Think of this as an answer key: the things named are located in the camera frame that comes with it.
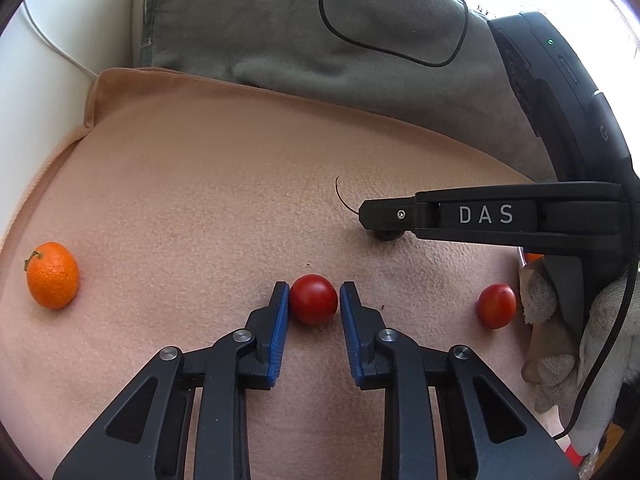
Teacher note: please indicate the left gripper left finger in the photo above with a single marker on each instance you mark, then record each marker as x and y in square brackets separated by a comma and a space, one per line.
[144, 431]

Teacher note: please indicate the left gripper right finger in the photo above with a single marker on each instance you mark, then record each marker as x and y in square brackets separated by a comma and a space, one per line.
[488, 433]

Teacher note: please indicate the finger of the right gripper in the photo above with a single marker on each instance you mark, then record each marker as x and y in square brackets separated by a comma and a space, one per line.
[388, 214]

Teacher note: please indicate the dark cherry with stem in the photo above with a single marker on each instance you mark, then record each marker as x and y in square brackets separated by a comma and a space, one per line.
[382, 236]

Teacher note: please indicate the small mandarin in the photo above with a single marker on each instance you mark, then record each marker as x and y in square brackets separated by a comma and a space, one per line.
[52, 275]
[529, 257]

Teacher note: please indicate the small cherry tomato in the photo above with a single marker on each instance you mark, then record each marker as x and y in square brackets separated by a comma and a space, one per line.
[313, 300]

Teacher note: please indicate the large cherry tomato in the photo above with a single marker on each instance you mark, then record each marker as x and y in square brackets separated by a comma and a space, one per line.
[496, 306]

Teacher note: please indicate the right white gloved hand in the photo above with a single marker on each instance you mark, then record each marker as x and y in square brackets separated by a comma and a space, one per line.
[557, 364]

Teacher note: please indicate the grey green blanket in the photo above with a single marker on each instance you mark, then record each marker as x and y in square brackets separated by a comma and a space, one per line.
[428, 62]

